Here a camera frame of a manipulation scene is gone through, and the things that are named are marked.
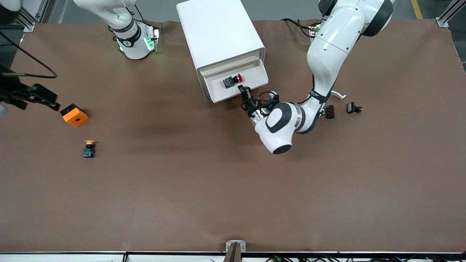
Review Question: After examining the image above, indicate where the red push button switch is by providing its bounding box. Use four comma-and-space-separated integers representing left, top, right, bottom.
222, 73, 244, 89

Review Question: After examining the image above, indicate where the white drawer cabinet housing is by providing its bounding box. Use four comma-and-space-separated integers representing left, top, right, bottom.
176, 0, 266, 103

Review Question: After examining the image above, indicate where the brown table mat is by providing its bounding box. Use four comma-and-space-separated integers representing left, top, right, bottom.
0, 18, 466, 254

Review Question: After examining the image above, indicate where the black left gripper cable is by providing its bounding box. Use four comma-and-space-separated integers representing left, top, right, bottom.
241, 90, 282, 118

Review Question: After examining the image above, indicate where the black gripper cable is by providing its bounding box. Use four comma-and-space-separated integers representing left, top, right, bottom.
0, 31, 58, 79
241, 90, 282, 118

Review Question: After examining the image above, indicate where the orange black switch box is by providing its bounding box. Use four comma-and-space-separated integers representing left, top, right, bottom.
60, 103, 90, 128

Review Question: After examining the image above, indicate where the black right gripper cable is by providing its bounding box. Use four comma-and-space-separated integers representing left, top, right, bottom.
0, 31, 58, 79

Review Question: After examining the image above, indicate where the aluminium frame profile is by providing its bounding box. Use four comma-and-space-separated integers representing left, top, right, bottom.
436, 0, 466, 29
15, 0, 50, 33

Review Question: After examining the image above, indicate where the yellow push button switch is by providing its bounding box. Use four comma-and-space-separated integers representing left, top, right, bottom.
83, 140, 98, 159

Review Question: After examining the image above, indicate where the black left arm base cable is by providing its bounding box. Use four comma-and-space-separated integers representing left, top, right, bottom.
281, 17, 316, 39

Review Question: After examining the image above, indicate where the grey metal bracket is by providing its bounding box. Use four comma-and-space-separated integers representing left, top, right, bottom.
225, 240, 247, 253

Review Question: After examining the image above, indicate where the white table edge rail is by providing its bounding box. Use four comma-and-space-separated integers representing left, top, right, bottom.
0, 250, 466, 262

